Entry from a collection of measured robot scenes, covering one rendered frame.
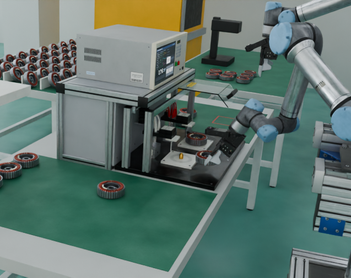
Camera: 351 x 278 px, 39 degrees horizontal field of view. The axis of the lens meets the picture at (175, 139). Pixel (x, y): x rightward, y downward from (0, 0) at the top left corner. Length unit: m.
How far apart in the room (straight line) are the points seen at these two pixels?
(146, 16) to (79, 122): 3.86
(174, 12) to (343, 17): 2.60
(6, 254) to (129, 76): 0.97
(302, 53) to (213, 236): 1.72
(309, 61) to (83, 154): 1.09
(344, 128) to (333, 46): 5.78
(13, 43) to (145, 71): 4.28
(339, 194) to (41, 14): 4.84
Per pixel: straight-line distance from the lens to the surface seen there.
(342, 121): 1.74
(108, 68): 2.31
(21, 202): 2.03
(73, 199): 2.03
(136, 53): 2.23
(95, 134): 2.28
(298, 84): 2.09
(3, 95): 1.77
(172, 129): 2.33
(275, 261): 3.16
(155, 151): 2.38
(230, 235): 3.33
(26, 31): 6.27
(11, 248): 1.76
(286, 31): 1.89
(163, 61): 2.31
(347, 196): 1.93
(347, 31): 7.47
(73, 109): 2.30
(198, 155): 2.25
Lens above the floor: 1.68
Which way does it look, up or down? 20 degrees down
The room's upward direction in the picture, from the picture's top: 4 degrees clockwise
